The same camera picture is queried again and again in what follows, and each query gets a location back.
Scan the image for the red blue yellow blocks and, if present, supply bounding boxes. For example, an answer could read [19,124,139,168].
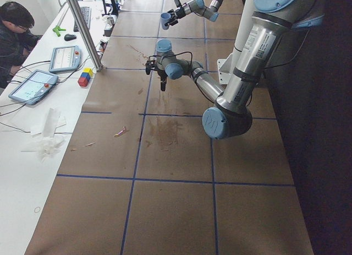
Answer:
[78,68,94,87]

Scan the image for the black computer mouse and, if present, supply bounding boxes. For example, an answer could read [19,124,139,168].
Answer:
[64,34,76,41]

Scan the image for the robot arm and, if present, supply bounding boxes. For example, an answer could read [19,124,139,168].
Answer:
[145,0,325,139]
[160,0,223,30]

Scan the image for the aluminium frame post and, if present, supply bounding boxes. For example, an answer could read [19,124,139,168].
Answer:
[66,0,103,72]

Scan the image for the metal cylinder weight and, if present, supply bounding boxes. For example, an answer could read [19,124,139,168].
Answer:
[106,15,117,26]

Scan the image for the white pedestal column base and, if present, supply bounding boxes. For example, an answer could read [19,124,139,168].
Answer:
[217,0,255,85]

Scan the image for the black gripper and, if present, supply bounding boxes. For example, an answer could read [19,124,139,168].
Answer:
[145,55,167,91]
[166,0,186,26]

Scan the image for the crumpled white tissue paper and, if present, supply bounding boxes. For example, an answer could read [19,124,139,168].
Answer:
[21,108,66,161]

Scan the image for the far teach pendant tablet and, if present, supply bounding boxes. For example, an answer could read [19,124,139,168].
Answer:
[49,45,81,74]

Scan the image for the near teach pendant tablet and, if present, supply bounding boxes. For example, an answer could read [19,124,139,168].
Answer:
[8,70,58,105]

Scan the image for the seated person in black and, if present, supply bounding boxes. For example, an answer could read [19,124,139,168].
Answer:
[1,1,41,90]

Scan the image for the green plastic tool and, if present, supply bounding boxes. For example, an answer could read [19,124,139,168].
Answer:
[52,25,66,37]

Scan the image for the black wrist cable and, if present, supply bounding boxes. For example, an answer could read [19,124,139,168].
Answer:
[150,51,193,74]

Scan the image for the light blue cup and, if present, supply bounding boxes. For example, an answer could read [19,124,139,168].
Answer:
[160,13,172,30]

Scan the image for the black keyboard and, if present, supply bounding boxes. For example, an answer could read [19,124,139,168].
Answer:
[73,6,92,32]

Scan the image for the teach pendant tablet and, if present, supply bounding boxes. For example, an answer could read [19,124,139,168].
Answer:
[49,45,81,74]
[8,70,58,105]

